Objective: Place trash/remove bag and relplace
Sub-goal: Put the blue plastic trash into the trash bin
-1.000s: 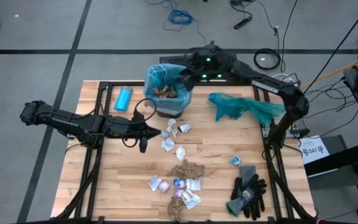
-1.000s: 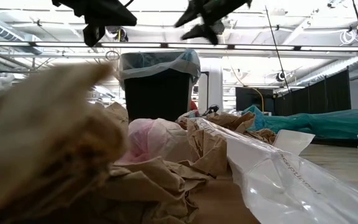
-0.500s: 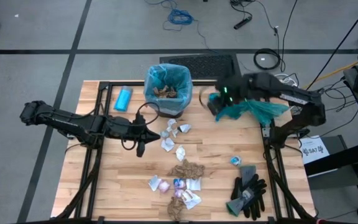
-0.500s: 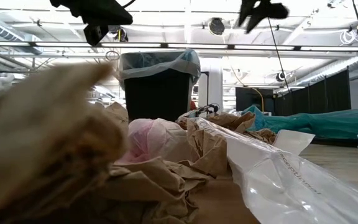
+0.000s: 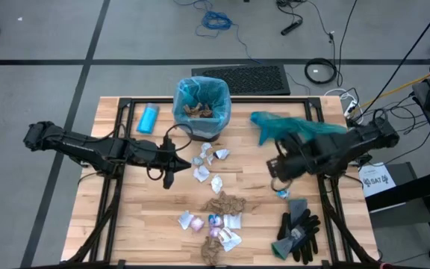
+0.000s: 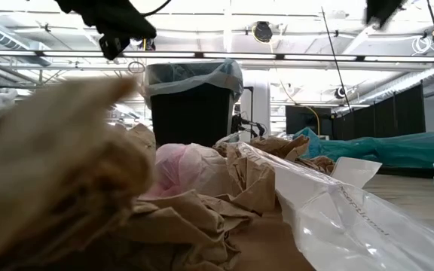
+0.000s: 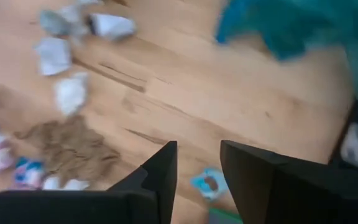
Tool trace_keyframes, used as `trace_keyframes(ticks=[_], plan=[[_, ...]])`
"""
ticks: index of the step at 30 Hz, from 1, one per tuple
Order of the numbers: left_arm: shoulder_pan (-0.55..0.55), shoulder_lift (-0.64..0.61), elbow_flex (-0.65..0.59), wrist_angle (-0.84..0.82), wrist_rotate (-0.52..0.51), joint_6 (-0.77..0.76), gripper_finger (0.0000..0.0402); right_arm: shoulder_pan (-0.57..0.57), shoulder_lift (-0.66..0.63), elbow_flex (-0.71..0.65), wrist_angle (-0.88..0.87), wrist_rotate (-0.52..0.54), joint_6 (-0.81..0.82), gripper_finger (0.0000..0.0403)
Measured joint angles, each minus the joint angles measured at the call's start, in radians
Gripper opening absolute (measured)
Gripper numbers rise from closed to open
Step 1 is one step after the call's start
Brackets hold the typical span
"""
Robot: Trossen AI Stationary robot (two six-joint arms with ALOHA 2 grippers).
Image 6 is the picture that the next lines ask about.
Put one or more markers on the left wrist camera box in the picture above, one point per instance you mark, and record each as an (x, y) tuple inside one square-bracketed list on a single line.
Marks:
[(113, 47)]

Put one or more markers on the black plastic trash bin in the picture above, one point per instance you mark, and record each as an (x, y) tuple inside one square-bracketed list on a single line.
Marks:
[(192, 116)]

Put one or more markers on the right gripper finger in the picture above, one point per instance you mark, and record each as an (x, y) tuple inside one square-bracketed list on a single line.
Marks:
[(382, 11)]

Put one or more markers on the black monitor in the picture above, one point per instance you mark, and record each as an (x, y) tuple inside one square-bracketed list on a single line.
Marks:
[(303, 118)]

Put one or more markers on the long ceiling light rail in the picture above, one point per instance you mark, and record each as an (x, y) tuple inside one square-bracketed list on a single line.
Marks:
[(239, 55)]

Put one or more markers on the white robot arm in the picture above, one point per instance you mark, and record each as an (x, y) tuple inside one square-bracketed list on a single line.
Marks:
[(4, 101)]

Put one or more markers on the pink plastic wad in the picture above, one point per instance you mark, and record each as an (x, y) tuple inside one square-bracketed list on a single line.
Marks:
[(187, 169)]

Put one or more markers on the pink white plastic wrappers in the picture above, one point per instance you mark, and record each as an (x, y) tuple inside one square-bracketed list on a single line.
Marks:
[(277, 145)]

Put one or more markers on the black partition screens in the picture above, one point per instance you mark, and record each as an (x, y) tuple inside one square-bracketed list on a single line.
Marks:
[(382, 116)]

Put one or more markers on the brown paper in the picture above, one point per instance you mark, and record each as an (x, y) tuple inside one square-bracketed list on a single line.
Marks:
[(51, 169)]

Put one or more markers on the clear printed plastic wrapper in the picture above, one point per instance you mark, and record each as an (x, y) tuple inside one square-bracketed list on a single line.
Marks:
[(334, 226)]

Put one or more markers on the teal plastic trash bag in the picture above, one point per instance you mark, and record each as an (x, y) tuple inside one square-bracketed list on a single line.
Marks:
[(390, 150)]

